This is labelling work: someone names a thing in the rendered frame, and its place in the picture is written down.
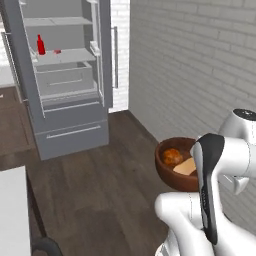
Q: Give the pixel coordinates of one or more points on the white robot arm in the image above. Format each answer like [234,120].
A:
[233,153]

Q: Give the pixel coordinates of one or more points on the brown chicken drumstick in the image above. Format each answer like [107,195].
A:
[172,156]

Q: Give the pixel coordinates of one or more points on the brown wooden bowl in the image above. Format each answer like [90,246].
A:
[168,175]

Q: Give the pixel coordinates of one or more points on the grey fridge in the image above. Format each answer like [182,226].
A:
[66,83]

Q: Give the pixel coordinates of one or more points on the grey fridge door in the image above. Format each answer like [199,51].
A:
[106,50]
[16,50]

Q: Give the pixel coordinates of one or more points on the grey fridge shelf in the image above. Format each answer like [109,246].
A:
[66,56]
[56,21]

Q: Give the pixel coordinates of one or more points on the grey freezer drawer front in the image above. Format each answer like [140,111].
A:
[73,116]
[73,143]

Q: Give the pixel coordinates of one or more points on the grey crisper drawer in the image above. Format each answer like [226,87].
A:
[63,80]

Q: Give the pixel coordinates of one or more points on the small red food item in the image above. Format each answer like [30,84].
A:
[57,51]

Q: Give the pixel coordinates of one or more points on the brown wooden cupboard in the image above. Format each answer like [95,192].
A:
[13,123]

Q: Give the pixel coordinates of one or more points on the red bottle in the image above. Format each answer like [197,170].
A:
[41,46]

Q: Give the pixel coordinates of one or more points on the white counter cabinet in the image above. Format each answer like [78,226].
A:
[13,213]

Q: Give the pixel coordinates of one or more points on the dark round object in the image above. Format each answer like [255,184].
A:
[46,246]

